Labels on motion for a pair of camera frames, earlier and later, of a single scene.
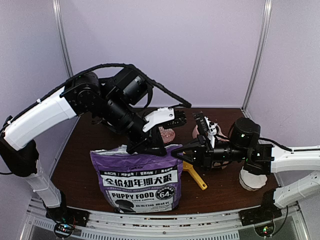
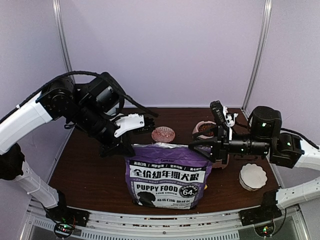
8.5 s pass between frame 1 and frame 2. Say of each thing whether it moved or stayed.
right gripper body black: moved
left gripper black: moved
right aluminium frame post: stayed
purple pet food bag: moved
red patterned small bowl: stayed
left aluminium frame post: stayed
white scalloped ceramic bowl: stayed
